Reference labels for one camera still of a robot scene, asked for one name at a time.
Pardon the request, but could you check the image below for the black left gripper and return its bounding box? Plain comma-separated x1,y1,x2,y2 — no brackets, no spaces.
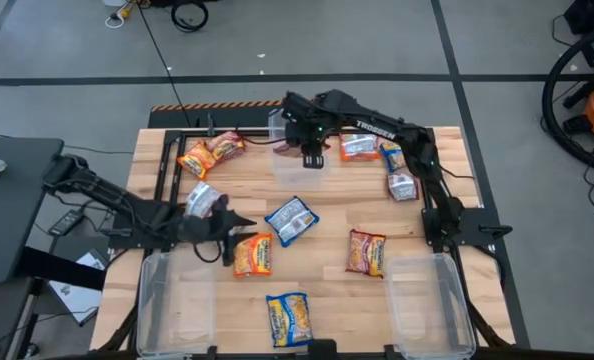
179,194,259,247

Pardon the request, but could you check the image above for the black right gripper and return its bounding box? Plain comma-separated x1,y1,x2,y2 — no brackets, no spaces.
284,118,329,157

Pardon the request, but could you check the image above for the orange Maruchan noodle pack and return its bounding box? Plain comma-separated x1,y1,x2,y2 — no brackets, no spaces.
184,180,228,220
232,232,274,279
339,132,381,162
176,141,218,181

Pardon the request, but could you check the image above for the blue Maruchan noodle pack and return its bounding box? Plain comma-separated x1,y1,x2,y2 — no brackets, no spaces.
265,292,314,349
264,195,321,249
378,139,408,174

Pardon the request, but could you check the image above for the clear plastic bin with label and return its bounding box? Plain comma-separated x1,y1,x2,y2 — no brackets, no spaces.
266,107,330,190

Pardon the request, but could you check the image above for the black mat with hazard stripe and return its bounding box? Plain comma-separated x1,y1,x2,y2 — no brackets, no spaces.
148,99,288,129

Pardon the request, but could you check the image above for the black power brick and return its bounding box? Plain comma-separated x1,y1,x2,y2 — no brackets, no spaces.
47,209,85,237

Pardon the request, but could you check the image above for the white flat device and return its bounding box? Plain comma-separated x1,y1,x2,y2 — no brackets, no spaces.
46,248,109,327

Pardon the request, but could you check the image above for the black desk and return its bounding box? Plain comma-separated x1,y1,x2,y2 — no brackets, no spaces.
0,137,66,285

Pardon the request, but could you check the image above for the black equipment case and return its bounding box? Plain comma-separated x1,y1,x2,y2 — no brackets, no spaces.
564,0,594,36

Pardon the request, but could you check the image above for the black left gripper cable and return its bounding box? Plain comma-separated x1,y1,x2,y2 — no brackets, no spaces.
193,242,224,265

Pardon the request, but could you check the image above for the black metal table frame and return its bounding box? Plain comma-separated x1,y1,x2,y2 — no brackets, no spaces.
96,127,516,360

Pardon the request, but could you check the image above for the long black floor cable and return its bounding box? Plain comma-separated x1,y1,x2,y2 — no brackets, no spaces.
135,0,194,127

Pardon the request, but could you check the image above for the coiled black cable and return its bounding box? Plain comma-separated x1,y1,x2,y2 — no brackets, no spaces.
170,0,210,34

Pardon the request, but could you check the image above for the black vacuum hose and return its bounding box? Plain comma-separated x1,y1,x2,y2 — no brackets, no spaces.
541,19,594,176

